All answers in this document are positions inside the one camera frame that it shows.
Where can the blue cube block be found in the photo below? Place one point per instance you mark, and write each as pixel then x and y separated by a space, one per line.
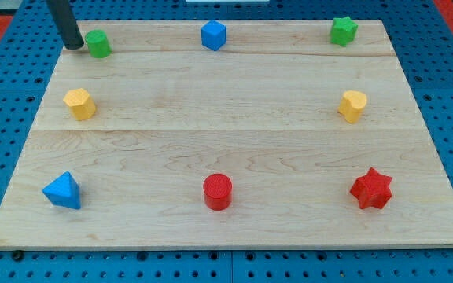
pixel 213 35

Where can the red cylinder block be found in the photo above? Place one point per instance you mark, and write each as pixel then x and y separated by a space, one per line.
pixel 217 190

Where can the light wooden board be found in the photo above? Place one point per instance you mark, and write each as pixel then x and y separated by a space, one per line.
pixel 262 110

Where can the yellow heart block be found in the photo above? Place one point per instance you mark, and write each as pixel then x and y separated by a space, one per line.
pixel 352 104

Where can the yellow hexagon block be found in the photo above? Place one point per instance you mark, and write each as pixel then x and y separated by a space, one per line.
pixel 80 104

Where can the red star block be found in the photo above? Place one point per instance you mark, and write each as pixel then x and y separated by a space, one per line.
pixel 372 190

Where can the green cylinder block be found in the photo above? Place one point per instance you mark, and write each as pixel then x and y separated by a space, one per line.
pixel 98 43

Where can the green star block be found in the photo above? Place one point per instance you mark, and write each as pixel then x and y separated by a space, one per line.
pixel 343 31

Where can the blue triangle block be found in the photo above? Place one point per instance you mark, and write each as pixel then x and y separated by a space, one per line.
pixel 63 191

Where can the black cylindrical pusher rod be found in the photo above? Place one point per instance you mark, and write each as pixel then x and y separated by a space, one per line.
pixel 66 24

